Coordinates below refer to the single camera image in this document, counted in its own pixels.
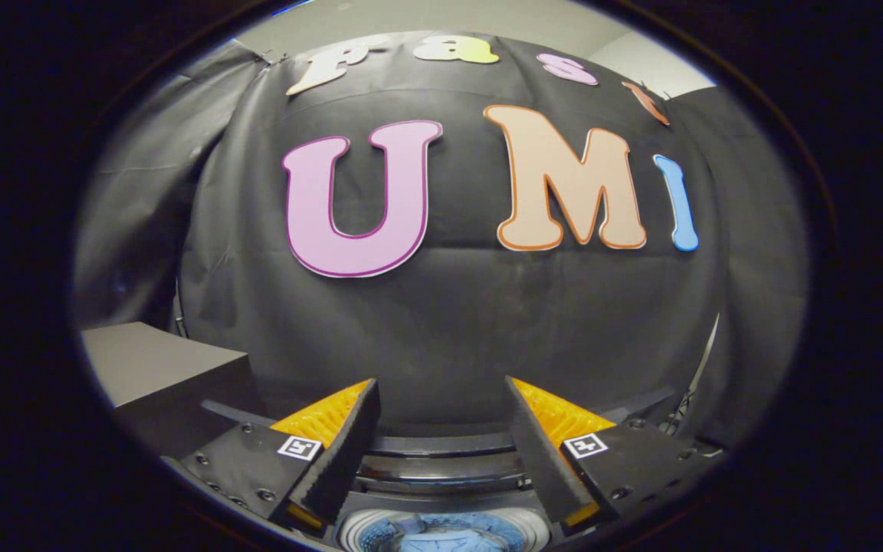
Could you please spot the thin metal light stand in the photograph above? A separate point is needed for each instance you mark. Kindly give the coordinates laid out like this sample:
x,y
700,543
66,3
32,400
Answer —
x,y
706,353

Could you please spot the light blue button shirt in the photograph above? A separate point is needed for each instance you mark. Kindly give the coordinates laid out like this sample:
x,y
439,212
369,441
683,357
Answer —
x,y
441,537

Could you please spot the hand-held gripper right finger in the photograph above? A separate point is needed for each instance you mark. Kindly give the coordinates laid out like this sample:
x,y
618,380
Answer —
x,y
537,452

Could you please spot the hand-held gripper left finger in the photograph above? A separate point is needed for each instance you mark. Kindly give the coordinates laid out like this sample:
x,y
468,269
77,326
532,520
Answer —
x,y
342,452

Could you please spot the beige cabinet with dark sides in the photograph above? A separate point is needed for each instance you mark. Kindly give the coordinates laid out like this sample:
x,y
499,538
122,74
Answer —
x,y
150,360

